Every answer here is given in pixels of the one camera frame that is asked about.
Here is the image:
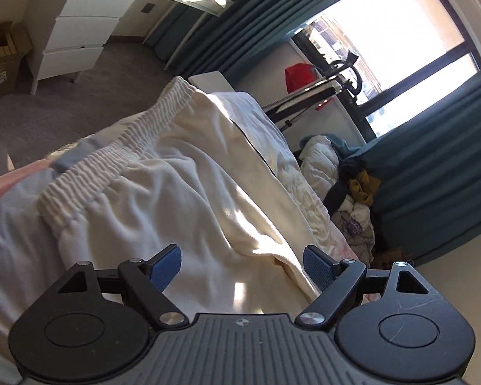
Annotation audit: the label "black and white stand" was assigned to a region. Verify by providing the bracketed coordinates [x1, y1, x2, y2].
[262, 50, 363, 132]

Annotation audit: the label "red bag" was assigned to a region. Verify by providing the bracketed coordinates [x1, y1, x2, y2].
[285, 63, 329, 112]

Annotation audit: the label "white panel heater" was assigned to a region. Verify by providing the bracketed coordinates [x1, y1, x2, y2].
[188, 72, 236, 94]

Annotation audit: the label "white pants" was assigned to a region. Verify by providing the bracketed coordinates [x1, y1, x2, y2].
[0, 75, 321, 370]

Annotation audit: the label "mustard yellow garment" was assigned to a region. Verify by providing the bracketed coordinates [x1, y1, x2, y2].
[348, 169, 381, 206]

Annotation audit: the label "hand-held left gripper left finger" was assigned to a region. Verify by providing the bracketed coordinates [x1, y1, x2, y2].
[44, 244, 185, 328]

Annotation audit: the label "window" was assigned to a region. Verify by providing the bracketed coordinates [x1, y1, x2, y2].
[291, 0, 481, 137]

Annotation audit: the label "teal curtain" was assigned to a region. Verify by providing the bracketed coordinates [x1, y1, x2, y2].
[146, 0, 421, 85]
[341, 62, 481, 267]

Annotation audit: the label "cardboard box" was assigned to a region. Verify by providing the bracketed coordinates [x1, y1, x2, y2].
[0, 22, 33, 98]

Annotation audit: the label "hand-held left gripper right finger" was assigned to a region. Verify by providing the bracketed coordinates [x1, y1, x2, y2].
[298, 245, 442, 325]

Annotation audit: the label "white garment with purple patch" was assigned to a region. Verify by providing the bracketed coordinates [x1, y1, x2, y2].
[331, 197, 376, 265]

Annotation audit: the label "black garment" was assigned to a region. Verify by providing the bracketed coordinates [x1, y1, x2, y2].
[323, 160, 361, 213]

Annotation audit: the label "white drawer cabinet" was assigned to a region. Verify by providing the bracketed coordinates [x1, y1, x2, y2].
[30, 0, 125, 96]

